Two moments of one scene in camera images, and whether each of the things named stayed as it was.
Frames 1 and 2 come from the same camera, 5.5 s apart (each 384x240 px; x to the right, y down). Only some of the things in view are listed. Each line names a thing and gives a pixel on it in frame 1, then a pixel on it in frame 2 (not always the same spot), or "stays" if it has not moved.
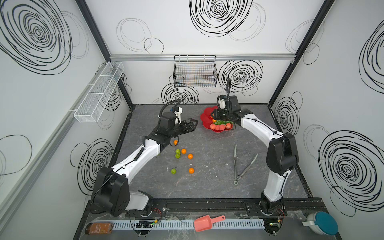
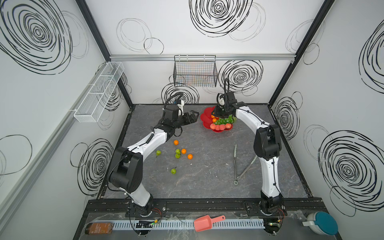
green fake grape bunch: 222,122 stays
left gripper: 183,127 -> 186,118
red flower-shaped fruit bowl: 207,120 stays
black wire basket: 195,71 stays
